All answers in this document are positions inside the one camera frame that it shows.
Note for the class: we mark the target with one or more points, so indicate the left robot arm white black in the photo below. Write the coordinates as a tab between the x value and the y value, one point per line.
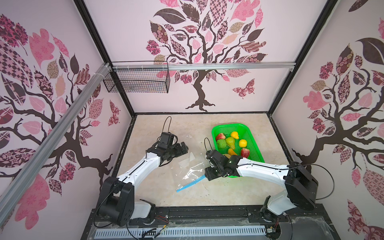
117	202

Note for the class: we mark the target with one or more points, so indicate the green apple toy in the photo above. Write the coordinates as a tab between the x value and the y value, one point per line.
221	143

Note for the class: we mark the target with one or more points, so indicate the orange banana toy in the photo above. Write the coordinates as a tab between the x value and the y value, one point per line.
232	152

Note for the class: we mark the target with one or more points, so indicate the aluminium frame rail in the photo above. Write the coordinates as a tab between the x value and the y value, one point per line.
185	67
17	188

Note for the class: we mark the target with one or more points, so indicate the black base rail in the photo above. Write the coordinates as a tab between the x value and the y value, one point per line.
294	224

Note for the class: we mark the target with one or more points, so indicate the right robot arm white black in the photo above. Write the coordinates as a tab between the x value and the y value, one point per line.
299	186

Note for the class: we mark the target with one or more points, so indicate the red apple toy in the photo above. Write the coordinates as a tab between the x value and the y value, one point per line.
220	136

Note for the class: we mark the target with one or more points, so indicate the left aluminium frame rail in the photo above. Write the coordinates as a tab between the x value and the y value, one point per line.
17	188

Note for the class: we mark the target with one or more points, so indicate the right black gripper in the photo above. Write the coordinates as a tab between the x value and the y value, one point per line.
213	169

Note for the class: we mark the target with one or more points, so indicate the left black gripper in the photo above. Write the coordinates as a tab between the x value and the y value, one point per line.
176	149

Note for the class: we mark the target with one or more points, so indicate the black wire wall basket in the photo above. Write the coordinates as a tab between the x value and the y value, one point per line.
138	77

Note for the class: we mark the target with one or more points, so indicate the clear zip bag blue zipper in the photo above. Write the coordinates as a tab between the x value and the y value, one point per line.
190	171

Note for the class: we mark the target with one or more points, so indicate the green plastic basket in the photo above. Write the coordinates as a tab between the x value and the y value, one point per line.
244	133

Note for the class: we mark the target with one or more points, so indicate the green pear toy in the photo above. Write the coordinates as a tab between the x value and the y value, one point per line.
230	141

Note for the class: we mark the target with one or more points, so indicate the yellow lemon toy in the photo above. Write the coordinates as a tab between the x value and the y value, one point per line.
243	143

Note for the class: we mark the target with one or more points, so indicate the yellow pear toy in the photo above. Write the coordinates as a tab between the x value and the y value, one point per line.
235	135

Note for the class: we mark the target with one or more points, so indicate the white slotted cable duct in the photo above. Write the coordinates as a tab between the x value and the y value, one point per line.
181	233

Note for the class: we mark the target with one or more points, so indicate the rear aluminium frame rail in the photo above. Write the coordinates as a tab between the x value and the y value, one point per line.
185	67

